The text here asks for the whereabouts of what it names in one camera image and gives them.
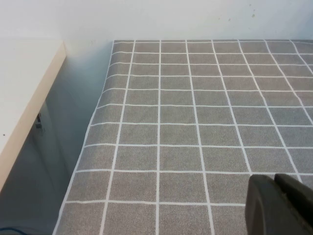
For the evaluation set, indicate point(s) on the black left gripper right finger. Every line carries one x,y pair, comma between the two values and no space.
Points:
296,193

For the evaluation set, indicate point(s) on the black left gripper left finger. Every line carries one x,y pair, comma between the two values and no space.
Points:
266,210

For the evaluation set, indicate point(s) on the grey checked tablecloth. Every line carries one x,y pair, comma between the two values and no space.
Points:
185,132

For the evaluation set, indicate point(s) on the white side table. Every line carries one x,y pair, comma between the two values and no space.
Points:
19,85

